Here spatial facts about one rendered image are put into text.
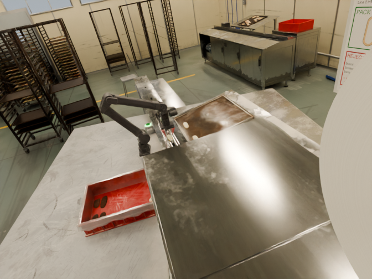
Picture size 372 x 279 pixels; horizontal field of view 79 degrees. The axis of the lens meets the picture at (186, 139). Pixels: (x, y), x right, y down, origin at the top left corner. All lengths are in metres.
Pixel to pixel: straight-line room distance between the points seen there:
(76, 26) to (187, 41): 3.68
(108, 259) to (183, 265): 0.73
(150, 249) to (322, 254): 0.80
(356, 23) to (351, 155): 1.03
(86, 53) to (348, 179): 8.58
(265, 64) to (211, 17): 5.36
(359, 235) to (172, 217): 0.48
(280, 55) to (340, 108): 4.19
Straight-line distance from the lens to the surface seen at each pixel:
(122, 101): 1.57
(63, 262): 1.37
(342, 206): 0.24
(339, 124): 0.20
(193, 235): 0.60
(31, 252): 1.54
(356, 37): 1.21
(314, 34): 4.95
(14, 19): 8.83
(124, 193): 1.50
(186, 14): 8.96
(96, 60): 8.68
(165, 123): 1.72
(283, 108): 2.13
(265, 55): 4.20
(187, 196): 0.68
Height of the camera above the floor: 1.80
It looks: 33 degrees down
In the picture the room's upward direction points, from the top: 12 degrees counter-clockwise
